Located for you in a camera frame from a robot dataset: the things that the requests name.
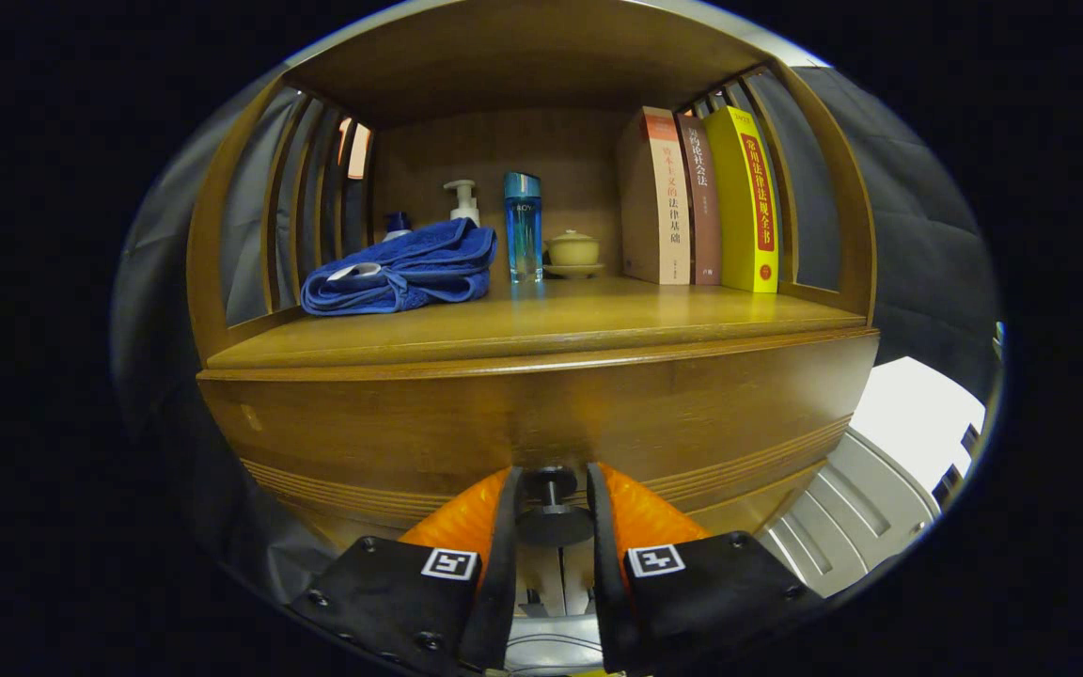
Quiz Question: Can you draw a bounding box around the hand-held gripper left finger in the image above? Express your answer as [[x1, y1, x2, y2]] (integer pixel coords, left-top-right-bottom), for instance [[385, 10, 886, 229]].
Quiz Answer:
[[292, 465, 526, 676]]

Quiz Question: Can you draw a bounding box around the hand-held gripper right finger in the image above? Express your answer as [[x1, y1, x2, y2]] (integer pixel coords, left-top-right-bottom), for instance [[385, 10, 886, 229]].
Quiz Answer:
[[585, 461, 824, 676]]

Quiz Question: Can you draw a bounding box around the black drawer knob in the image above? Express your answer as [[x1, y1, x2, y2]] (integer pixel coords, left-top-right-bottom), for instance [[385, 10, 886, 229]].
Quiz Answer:
[[515, 467, 596, 548]]

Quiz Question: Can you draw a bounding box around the wooden drawer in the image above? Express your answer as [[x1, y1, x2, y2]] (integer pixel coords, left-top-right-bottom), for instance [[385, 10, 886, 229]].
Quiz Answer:
[[196, 329, 881, 556]]

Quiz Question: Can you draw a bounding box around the wooden countertop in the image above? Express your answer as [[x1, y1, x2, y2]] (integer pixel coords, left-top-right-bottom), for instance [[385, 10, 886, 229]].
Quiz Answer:
[[206, 276, 870, 370]]

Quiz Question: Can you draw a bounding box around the wooden cabinet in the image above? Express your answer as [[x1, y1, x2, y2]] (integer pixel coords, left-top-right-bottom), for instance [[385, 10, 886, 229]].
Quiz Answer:
[[186, 0, 881, 565]]

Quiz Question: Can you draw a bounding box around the folded blue towel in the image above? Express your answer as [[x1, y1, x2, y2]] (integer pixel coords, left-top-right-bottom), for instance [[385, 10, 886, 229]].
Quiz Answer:
[[301, 218, 498, 317]]

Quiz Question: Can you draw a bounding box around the yellow lidded teacup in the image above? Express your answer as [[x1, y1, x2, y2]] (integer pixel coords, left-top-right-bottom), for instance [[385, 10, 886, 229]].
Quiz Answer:
[[543, 229, 605, 279]]

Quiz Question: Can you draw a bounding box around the blue glass bottle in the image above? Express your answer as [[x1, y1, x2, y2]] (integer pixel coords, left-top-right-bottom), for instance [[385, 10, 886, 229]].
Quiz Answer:
[[504, 172, 543, 285]]

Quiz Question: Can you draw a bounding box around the white box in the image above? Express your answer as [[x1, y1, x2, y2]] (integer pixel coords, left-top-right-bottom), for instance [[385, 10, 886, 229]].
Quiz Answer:
[[758, 355, 986, 598]]

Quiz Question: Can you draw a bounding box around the brown book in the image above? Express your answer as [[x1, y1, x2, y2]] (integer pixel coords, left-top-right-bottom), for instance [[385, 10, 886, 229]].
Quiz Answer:
[[675, 113, 723, 286]]

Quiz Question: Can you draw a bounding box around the white pump bottle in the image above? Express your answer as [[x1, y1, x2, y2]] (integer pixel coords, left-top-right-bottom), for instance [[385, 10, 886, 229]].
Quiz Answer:
[[444, 180, 481, 227]]

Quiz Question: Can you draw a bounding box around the beige orange book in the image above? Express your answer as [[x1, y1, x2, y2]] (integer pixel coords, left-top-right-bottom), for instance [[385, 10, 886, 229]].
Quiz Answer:
[[619, 106, 693, 286]]

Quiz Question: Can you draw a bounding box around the yellow book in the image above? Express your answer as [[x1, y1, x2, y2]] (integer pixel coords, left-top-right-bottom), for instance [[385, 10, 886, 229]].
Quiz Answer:
[[703, 105, 780, 294]]

